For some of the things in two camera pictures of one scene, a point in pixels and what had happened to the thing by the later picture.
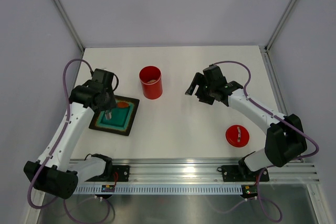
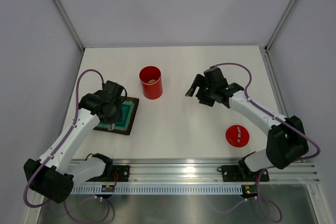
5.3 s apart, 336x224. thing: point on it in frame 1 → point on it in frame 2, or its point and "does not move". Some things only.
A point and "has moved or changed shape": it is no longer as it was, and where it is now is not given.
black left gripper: (112, 104) → (117, 117)
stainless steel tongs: (108, 114) has moved or changed shape
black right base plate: (231, 173) does not move
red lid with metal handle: (237, 136) does not move
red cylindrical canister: (150, 77) does not move
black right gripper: (200, 80) does not move
